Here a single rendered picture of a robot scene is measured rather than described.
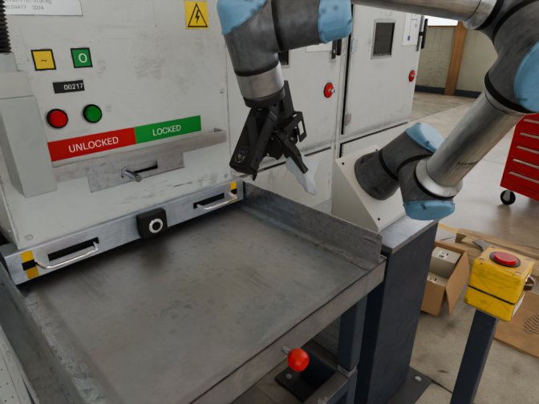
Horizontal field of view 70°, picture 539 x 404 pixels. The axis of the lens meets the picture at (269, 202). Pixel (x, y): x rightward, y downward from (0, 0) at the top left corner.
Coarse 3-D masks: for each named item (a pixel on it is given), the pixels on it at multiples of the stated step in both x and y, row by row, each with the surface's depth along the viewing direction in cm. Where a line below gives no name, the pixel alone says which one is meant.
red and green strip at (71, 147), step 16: (128, 128) 76; (144, 128) 78; (160, 128) 81; (176, 128) 84; (192, 128) 87; (48, 144) 67; (64, 144) 69; (80, 144) 71; (96, 144) 73; (112, 144) 75; (128, 144) 77
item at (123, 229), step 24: (192, 192) 92; (216, 192) 96; (240, 192) 102; (120, 216) 80; (168, 216) 88; (192, 216) 93; (48, 240) 71; (72, 240) 74; (96, 240) 77; (120, 240) 81; (24, 264) 69
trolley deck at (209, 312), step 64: (128, 256) 81; (192, 256) 81; (256, 256) 81; (320, 256) 81; (0, 320) 63; (64, 320) 63; (128, 320) 63; (192, 320) 63; (256, 320) 63; (320, 320) 68; (128, 384) 52; (192, 384) 52
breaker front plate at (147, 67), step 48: (96, 0) 66; (144, 0) 71; (192, 0) 78; (48, 48) 63; (96, 48) 68; (144, 48) 74; (192, 48) 81; (48, 96) 65; (96, 96) 70; (144, 96) 77; (192, 96) 84; (144, 144) 80; (48, 192) 69; (96, 192) 75; (144, 192) 83
